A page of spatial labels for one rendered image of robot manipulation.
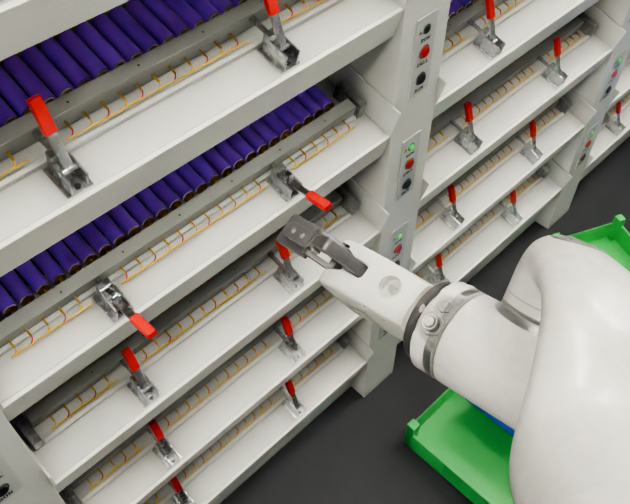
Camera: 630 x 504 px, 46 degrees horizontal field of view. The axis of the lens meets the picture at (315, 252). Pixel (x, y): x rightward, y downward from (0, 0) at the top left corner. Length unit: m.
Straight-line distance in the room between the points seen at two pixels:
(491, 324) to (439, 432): 1.05
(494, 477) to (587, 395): 1.15
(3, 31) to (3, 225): 0.19
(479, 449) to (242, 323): 0.71
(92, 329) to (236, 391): 0.44
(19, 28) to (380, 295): 0.35
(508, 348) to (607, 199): 1.59
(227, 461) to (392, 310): 0.84
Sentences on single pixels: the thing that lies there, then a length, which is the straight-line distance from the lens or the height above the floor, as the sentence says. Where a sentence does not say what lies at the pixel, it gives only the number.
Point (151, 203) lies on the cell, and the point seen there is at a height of 0.80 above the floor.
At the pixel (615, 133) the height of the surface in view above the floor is 0.16.
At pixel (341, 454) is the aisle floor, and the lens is 1.59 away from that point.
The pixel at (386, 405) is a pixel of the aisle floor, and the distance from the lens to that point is 1.65.
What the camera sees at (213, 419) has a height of 0.36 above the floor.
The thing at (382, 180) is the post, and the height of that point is 0.66.
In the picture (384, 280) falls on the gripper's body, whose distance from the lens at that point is 0.64.
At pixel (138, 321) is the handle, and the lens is 0.83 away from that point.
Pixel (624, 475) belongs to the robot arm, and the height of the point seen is 1.10.
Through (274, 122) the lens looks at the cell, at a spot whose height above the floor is 0.80.
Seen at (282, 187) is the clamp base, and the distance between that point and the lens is 0.95.
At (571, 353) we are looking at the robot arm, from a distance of 0.48.
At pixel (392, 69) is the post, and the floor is 0.86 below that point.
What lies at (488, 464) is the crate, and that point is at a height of 0.00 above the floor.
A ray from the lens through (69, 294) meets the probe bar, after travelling 0.86.
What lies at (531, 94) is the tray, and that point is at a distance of 1.49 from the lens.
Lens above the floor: 1.45
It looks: 50 degrees down
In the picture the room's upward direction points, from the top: straight up
